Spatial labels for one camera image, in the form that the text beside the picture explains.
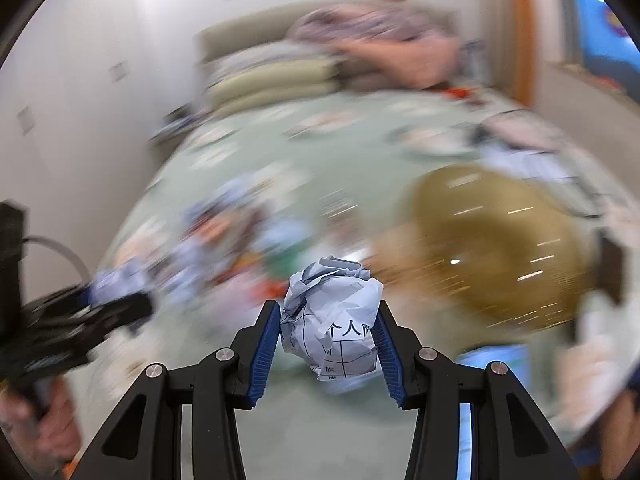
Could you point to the grey nightstand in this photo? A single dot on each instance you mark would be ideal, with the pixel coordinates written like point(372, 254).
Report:
point(175, 127)

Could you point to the golden bowl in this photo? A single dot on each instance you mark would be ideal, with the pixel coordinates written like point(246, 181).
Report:
point(500, 250)

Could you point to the window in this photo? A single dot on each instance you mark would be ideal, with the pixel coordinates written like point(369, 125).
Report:
point(600, 15)

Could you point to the person's left hand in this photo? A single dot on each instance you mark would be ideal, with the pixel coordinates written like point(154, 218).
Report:
point(45, 425)

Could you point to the small green object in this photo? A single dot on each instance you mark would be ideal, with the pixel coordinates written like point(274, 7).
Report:
point(283, 266)

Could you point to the crumpled pink paper ball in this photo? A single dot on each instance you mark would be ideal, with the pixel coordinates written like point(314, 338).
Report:
point(216, 230)

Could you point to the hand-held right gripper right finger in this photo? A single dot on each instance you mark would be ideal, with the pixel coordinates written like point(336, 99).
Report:
point(390, 360)

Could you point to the purple and pink quilt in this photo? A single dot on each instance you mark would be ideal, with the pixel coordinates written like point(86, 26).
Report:
point(380, 35)

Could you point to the green floral blanket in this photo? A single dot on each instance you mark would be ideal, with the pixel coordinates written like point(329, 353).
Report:
point(350, 155)

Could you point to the blue-lined paper ball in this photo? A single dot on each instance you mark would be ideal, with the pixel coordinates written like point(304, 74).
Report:
point(117, 282)
point(285, 236)
point(185, 262)

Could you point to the beige pillow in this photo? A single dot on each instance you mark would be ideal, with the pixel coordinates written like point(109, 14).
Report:
point(265, 95)
point(280, 72)

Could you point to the white printed paper ball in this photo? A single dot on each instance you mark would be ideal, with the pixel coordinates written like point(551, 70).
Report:
point(330, 310)

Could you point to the small red packet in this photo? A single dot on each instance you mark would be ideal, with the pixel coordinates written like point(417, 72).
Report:
point(457, 93)

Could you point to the beige bed headboard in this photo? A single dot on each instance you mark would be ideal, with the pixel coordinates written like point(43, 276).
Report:
point(240, 30)

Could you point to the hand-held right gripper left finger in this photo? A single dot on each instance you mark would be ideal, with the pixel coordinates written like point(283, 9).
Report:
point(262, 360)

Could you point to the beige curtain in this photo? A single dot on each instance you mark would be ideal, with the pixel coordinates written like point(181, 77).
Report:
point(492, 20)

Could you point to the white flat object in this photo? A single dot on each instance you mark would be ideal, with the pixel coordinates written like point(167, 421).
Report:
point(525, 162)

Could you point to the colourful snack packet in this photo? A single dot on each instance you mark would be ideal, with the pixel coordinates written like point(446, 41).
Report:
point(272, 291)

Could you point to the orange curtain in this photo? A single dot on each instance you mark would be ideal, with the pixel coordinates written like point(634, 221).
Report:
point(522, 35)

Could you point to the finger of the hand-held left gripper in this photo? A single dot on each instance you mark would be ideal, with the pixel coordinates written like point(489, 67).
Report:
point(125, 310)

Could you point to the black flat device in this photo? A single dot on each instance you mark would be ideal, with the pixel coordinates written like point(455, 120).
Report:
point(611, 270)

